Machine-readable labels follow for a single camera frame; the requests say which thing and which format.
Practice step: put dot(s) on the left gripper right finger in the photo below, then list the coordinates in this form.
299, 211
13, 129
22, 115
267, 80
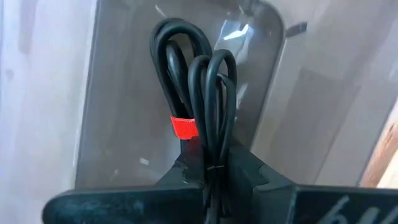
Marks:
311, 205

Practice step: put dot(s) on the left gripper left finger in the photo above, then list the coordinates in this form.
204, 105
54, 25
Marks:
124, 207

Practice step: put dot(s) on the grey plastic bin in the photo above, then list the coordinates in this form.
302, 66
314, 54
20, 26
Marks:
124, 93

